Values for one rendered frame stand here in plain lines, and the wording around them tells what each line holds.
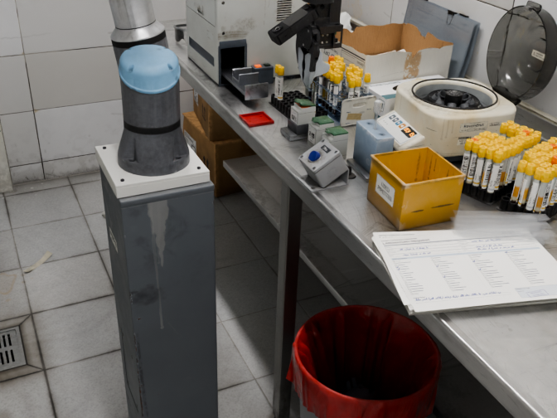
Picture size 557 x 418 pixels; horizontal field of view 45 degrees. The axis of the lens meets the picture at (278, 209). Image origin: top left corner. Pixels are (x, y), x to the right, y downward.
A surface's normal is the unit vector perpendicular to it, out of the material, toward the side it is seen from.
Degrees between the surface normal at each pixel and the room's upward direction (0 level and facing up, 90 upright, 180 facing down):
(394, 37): 89
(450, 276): 1
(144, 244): 90
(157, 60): 8
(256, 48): 90
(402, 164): 90
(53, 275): 0
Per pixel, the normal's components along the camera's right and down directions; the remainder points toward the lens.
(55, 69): 0.43, 0.47
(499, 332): 0.04, -0.86
